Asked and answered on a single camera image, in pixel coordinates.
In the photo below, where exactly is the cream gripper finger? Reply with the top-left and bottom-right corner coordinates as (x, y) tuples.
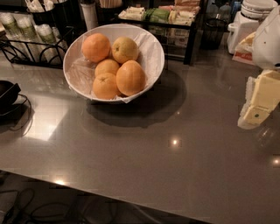
(237, 77), (256, 130)
(244, 70), (280, 126)

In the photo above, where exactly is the large orange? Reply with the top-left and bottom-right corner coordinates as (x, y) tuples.
(116, 60), (146, 96)

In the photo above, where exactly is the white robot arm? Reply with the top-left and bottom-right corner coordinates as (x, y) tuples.
(237, 6), (280, 130)

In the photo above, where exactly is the clear plastic bowl liner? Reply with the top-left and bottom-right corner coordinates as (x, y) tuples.
(66, 29), (160, 104)

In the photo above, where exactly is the white bowl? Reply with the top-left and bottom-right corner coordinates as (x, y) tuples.
(62, 23), (165, 105)

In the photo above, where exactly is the black condiment shelf rack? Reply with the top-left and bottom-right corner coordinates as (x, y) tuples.
(114, 0), (204, 65)

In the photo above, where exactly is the green tea packet stack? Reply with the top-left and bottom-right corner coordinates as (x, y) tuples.
(144, 8), (170, 23)

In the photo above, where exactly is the yellowish orange top right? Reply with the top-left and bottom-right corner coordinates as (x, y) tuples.
(112, 37), (139, 64)

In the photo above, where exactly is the orange middle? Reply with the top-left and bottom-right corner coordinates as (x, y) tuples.
(94, 59), (120, 76)

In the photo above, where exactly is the orange bottom left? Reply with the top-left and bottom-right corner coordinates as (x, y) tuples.
(93, 73), (121, 100)

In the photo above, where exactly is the orange top left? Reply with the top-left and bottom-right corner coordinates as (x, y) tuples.
(81, 33), (111, 63)

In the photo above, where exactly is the white paper cup stack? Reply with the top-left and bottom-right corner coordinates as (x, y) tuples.
(80, 0), (98, 31)

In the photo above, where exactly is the wrapped cup stack right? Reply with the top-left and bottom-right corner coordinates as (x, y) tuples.
(35, 24), (56, 44)

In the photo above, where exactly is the wrapped cup stack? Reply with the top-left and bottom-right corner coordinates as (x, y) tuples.
(0, 12), (21, 40)
(17, 17), (37, 41)
(35, 24), (56, 44)

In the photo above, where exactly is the wrapped cup stack middle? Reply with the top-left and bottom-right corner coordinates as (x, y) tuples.
(17, 17), (37, 41)

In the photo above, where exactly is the wrapped cup stack left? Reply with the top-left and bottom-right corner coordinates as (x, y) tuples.
(0, 12), (21, 40)

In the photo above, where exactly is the black wire mesh basket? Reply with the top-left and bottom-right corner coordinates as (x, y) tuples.
(200, 18), (228, 50)

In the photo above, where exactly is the black wire cup rack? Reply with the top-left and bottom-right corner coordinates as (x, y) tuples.
(0, 26), (74, 69)

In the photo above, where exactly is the black tray with cable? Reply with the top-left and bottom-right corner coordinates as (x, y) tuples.
(0, 80), (32, 131)

